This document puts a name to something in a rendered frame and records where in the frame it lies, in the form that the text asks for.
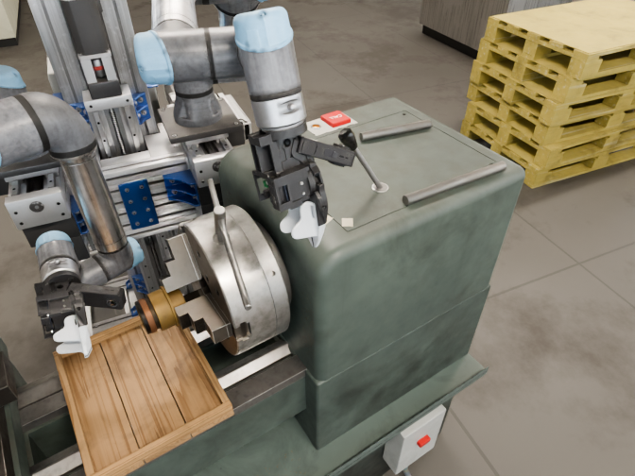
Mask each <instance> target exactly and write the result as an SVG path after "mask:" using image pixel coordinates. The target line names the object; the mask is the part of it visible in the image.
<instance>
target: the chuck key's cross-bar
mask: <svg viewBox="0 0 635 476"><path fill-rule="evenodd" d="M207 182H208V186H209V190H210V194H211V198H212V201H213V204H214V207H216V206H220V205H219V201H218V197H217V194H216V190H215V185H214V181H213V180H212V179H211V178H209V179H208V180H207ZM217 222H218V226H219V229H220V233H221V236H222V239H223V243H224V246H225V248H226V251H227V254H228V257H229V260H230V264H231V267H232V272H233V274H234V277H235V280H236V284H237V287H238V290H239V293H240V296H241V298H242V302H243V305H244V308H245V310H246V311H249V310H250V309H251V308H252V305H251V302H250V299H249V294H248V291H247V288H246V286H245V284H244V281H243V278H242V275H241V272H240V269H239V266H238V263H237V261H236V258H235V255H234V252H233V249H232V244H231V241H230V238H229V235H228V233H227V229H226V225H225V222H224V219H219V220H217Z"/></svg>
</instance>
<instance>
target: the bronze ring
mask: <svg viewBox="0 0 635 476"><path fill-rule="evenodd" d="M184 303H186V301H185V299H184V297H183V294H182V292H181V291H180V289H176V290H174V291H172V292H169V293H167V292H166V290H165V289H164V287H163V286H160V289H159V290H156V291H154V292H151V293H149V294H146V298H141V299H138V300H137V301H135V302H134V304H135V307H136V310H137V312H138V315H139V316H140V318H141V321H142V323H143V325H144V327H145V330H146V333H147V334H151V333H153V332H157V331H158V329H161V330H162V331H164V330H166V329H168V328H171V327H173V326H176V327H178V326H179V325H180V322H179V319H178V316H177V314H176V311H175V307H178V306H180V305H182V304H184Z"/></svg>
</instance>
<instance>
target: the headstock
mask: <svg viewBox="0 0 635 476"><path fill-rule="evenodd" d="M343 113H344V114H346V115H347V116H349V117H351V119H353V120H354V121H356V122H357V124H353V125H350V126H347V127H343V128H350V129H351V130H352V131H353V133H354V135H355V138H356V142H357V145H358V147H357V148H358V149H359V151H360V152H361V154H362V155H363V157H364V158H365V160H366V162H367V163H368V165H369V167H370V168H371V170H372V171H373V173H374V174H375V176H376V178H378V180H379V181H380V182H382V183H384V184H386V185H387V186H388V190H387V191H386V192H383V193H378V192H375V191H373V190H372V185H373V184H374V183H373V181H372V180H371V178H370V177H369V175H368V173H367V172H366V170H365V169H364V167H363V166H362V164H361V163H360V161H359V160H358V159H357V158H356V156H355V158H354V161H353V164H352V167H349V166H345V167H341V166H334V165H333V164H331V163H328V161H325V160H322V159H318V158H315V157H314V159H315V162H316V164H317V166H318V168H319V170H320V173H321V175H322V178H323V183H324V188H325V193H326V196H327V200H328V215H329V216H331V217H332V218H333V219H332V220H331V221H330V222H329V223H327V224H326V225H325V230H324V233H323V235H322V238H321V241H320V243H319V245H318V246H317V247H313V246H312V245H311V243H310V241H309V239H308V237H307V238H302V239H294V238H293V237H292V235H291V232H289V233H284V232H282V231H281V228H280V224H281V222H282V221H283V220H284V219H285V217H286V216H287V215H288V210H286V211H284V212H280V211H277V210H276V209H274V208H273V204H272V203H271V202H270V198H268V199H265V200H263V201H259V197H258V194H257V190H256V186H255V182H254V178H253V175H252V170H255V169H256V168H255V164H254V160H253V157H252V153H251V149H250V145H249V144H244V145H241V146H239V147H236V148H234V149H232V150H231V151H229V152H228V153H227V154H226V155H225V156H224V157H223V159H222V160H221V162H220V164H219V169H218V175H219V180H220V186H221V193H222V198H223V204H224V208H225V207H227V206H230V205H231V204H232V205H236V206H238V207H240V208H242V209H243V210H244V211H246V212H247V213H248V214H249V215H250V217H251V218H252V219H253V220H256V221H257V222H259V223H260V224H261V225H262V226H263V227H264V228H265V229H266V230H267V232H268V233H269V234H270V236H271V237H272V239H273V241H274V242H275V244H276V246H277V248H278V249H279V251H280V253H281V255H282V257H283V261H284V264H285V267H286V270H287V273H288V276H289V279H290V284H291V291H292V299H291V303H290V323H289V327H288V329H287V330H286V331H284V332H282V336H283V337H284V339H285V340H286V341H287V343H288V344H289V345H290V347H291V348H292V349H293V350H294V351H295V353H296V354H297V355H298V357H299V358H300V360H301V361H302V362H303V364H304V365H305V366H306V368H307V369H308V371H309V372H310V373H311V375H312V376H313V377H314V378H315V379H316V380H318V381H327V380H329V379H331V378H332V377H333V376H335V375H336V374H338V373H340V372H342V371H343V370H345V369H347V368H349V367H350V366H353V365H355V364H356V363H358V362H360V361H361V360H363V359H365V358H367V357H368V356H370V355H371V354H373V353H374V352H376V351H378V350H379V349H382V348H384V347H385V346H387V345H389V344H391V343H392V342H394V341H396V340H398V339H399V338H401V337H403V336H404V335H406V334H408V333H410V332H411V331H413V330H415V329H416V328H418V327H420V326H421V325H423V324H425V323H427V322H428V321H430V320H432V319H434V318H435V317H437V316H439V315H441V314H443V313H445V312H446V311H448V310H450V309H452V308H453V307H454V306H456V305H458V304H459V303H461V302H463V301H464V300H466V299H468V298H470V297H472V296H474V295H476V294H477V293H479V292H481V291H482V290H484V289H486V288H487V287H489V282H490V279H491V276H492V273H493V270H494V267H495V265H496V262H497V260H498V257H499V254H500V251H501V248H502V245H503V242H504V240H505V237H506V232H507V229H508V226H509V223H510V220H511V217H512V214H513V212H514V209H515V206H516V203H517V200H518V197H519V194H520V191H521V189H522V186H523V181H524V179H525V171H524V170H523V168H522V167H521V166H520V165H519V164H517V163H515V162H513V161H510V160H509V159H507V158H505V157H503V156H501V155H499V154H498V153H496V152H494V151H492V150H490V149H488V148H487V147H485V146H483V145H481V144H479V143H478V142H476V141H474V140H472V139H470V138H468V137H467V136H465V135H463V134H461V133H459V132H457V131H456V130H454V129H452V128H450V127H447V126H446V125H444V124H442V123H440V122H439V121H437V120H436V119H434V118H432V117H430V116H428V115H426V114H425V113H423V112H421V111H419V110H416V109H415V108H413V107H411V106H409V105H407V104H405V103H404V102H403V101H401V100H399V99H397V98H395V97H390V98H388V99H384V100H381V101H378V102H375V103H371V104H368V105H365V106H362V107H359V108H355V109H352V110H346V111H343ZM428 119H430V120H431V122H432V126H431V127H430V128H425V129H420V130H415V131H410V132H406V133H401V134H396V135H391V136H386V137H382V138H377V139H372V140H367V141H363V142H362V141H360V138H359V134H360V132H365V131H370V130H375V129H380V128H389V127H394V126H398V125H403V124H409V123H414V122H419V121H423V120H428ZM343 128H340V129H336V130H333V131H330V132H327V133H324V134H321V135H318V136H316V135H314V134H313V133H312V132H310V131H309V130H308V129H307V131H305V132H304V133H302V134H301V136H304V137H307V138H310V139H314V140H317V141H320V142H323V143H326V144H329V145H333V144H334V143H335V144H338V145H339V144H342V143H341V142H340V141H339V139H338V134H339V132H340V131H341V130H342V129H343ZM501 161H503V162H505V163H506V170H504V171H501V172H498V173H496V174H493V175H490V176H487V177H485V178H481V179H478V180H475V181H473V182H470V183H467V184H464V185H462V186H459V187H456V188H454V189H452V190H449V191H446V192H443V193H441V194H438V195H433V196H430V197H428V198H425V199H423V200H420V201H418V202H415V203H412V204H409V205H405V204H404V203H403V196H404V195H407V194H410V193H413V192H416V191H418V190H420V189H423V188H426V187H429V186H432V185H434V184H437V183H440V182H442V181H445V180H448V179H452V178H455V177H458V176H461V175H464V174H467V173H470V172H471V171H474V170H477V169H480V168H483V167H486V166H489V165H491V164H494V163H496V162H501ZM342 218H352V222H353V227H342ZM308 298H309V299H308ZM306 302H307V303H306ZM310 302H311V304H310ZM303 308H304V310H303ZM305 308H306V309H305ZM306 311H307V312H306ZM308 311H309V312H308ZM305 317H306V318H307V319H306V318H305ZM303 319H304V320H303ZM303 321H304V322H303ZM311 321H313V322H311ZM310 322H311V323H310ZM312 325H313V326H312ZM311 327H312V328H311ZM308 334H309V335H308ZM307 336H308V337H307ZM309 336H310V338H311V340H310V338H309ZM305 340H307V342H306V341H305ZM313 340H314V342H313ZM308 341H309V342H308ZM304 342H305V343H304ZM312 342H313V343H312ZM306 346H307V347H306ZM310 349H311V350H310ZM305 351H306V352H307V353H306V352H305ZM308 351H309V352H308ZM313 354H314V355H313ZM311 357H312V358H311Z"/></svg>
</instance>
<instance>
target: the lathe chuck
mask: <svg viewBox="0 0 635 476"><path fill-rule="evenodd" d="M182 225H183V227H184V230H185V232H186V235H187V238H188V240H189V243H190V246H191V248H192V250H193V252H194V255H195V258H196V260H197V265H198V267H199V270H200V273H201V274H202V276H203V277H202V279H201V280H197V281H195V282H192V283H191V284H192V287H193V289H194V291H196V290H198V289H200V288H204V287H206V283H207V284H208V286H209V288H210V291H211V293H212V296H213V298H214V299H215V301H216V302H217V304H218V305H219V307H220V308H221V310H222V311H223V313H224V314H225V316H226V317H227V318H228V319H229V321H230V322H231V324H232V326H233V327H234V328H235V329H237V328H239V327H240V324H241V323H243V322H245V321H246V323H248V325H249V334H248V337H245V338H243V339H242V337H241V338H239V339H237V340H236V338H235V337H234V335H232V336H231V337H229V338H227V339H225V340H223V341H220V342H221V344H222V345H223V347H224V348H225V349H226V350H227V351H228V352H229V353H230V354H232V355H235V356H236V355H238V354H240V353H242V352H244V351H246V350H248V349H251V348H253V347H255V346H257V345H259V344H261V343H263V342H265V341H266V340H268V339H270V338H272V337H273V336H274V335H275V332H276V314H275V309H274V304H273V300H272V296H271V294H270V290H269V287H268V284H267V281H266V277H265V274H264V272H263V269H262V267H261V266H260V263H259V261H258V259H257V257H256V255H255V253H254V251H253V249H252V247H251V245H250V243H249V241H248V239H247V237H246V236H245V234H244V232H243V231H242V230H241V229H240V228H239V226H238V225H237V223H236V222H235V221H234V220H233V219H232V218H231V217H230V216H229V215H228V214H227V213H226V227H227V233H228V235H229V236H230V241H231V244H232V249H233V252H234V255H235V258H236V261H237V263H238V266H239V269H240V272H241V275H242V278H243V281H244V284H245V286H246V288H247V291H248V294H249V299H250V302H251V305H252V308H251V309H250V310H249V311H246V310H245V308H244V305H243V302H242V298H241V296H240V293H239V290H238V287H237V284H236V280H235V277H234V274H233V272H232V267H231V264H230V260H229V257H228V254H227V251H226V248H225V246H224V245H218V244H216V243H215V242H214V240H213V238H214V236H215V235H216V233H215V220H214V212H209V213H206V214H203V215H201V216H199V217H196V218H193V219H190V220H188V221H185V222H182V223H180V224H179V226H178V234H179V233H181V232H182V229H181V227H180V226H182Z"/></svg>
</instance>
